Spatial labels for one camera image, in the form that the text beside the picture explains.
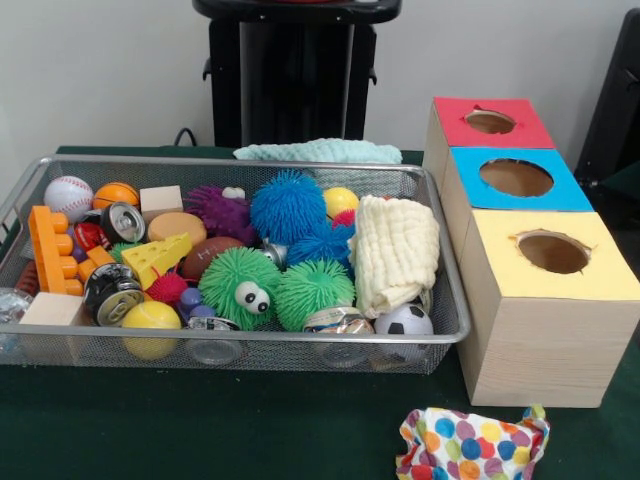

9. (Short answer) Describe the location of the small soccer ball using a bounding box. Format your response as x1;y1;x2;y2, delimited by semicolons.
375;303;435;339

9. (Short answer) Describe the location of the yellow toy cheese wedge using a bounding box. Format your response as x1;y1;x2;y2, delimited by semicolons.
121;233;193;291

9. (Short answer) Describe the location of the black chair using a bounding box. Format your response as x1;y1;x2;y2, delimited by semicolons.
575;10;640;201

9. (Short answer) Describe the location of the mint green cloth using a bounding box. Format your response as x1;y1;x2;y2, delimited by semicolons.
233;138;403;169

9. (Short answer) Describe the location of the yellow tennis ball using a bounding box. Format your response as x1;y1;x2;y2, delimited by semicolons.
121;302;183;361

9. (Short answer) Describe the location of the wooden box with three holes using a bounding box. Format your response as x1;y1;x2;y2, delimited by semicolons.
423;97;640;409

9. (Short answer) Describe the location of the white polka dot cloth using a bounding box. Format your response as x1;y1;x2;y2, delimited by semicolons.
396;404;551;480

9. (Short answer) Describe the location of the cream waffle cloth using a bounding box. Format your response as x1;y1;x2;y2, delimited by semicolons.
348;195;441;319

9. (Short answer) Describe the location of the white baseball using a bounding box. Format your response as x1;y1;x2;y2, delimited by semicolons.
43;177;94;223

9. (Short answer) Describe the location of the orange toy building block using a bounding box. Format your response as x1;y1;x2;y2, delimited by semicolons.
27;204;81;298

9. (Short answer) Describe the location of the dark green tablecloth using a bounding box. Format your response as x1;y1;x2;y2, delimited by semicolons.
0;145;640;480

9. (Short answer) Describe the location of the silver drink can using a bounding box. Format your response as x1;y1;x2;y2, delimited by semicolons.
83;262;144;328

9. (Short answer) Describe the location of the green spiky ball with face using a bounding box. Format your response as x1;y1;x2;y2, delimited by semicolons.
198;248;283;332

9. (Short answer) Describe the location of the clear mesh bin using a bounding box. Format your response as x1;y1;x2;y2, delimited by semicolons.
0;155;471;374

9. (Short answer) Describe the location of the blue spiky ball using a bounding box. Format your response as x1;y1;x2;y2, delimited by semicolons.
250;170;328;246

